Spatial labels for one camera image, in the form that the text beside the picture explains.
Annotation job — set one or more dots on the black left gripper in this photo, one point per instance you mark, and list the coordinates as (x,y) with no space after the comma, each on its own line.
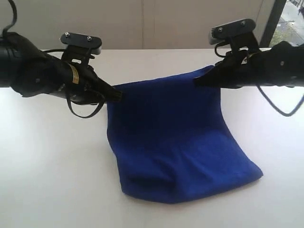
(33,72)

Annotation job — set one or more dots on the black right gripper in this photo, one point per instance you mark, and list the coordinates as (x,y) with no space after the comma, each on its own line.
(282,65)

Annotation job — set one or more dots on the blue microfibre cloth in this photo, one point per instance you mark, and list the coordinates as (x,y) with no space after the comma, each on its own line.
(171,142)

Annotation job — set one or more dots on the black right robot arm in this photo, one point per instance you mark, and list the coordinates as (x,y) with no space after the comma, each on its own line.
(238,59)

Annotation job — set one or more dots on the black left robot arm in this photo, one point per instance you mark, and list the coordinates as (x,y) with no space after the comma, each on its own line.
(7,64)

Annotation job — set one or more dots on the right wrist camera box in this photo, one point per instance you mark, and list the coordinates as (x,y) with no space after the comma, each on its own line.
(231,29)

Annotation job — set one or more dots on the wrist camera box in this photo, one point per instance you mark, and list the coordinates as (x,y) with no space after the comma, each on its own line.
(231,29)
(82,41)

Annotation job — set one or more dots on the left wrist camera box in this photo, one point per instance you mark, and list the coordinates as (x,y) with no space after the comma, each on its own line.
(82,41)

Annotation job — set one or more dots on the dark window frame post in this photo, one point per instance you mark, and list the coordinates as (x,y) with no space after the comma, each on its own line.
(267,20)

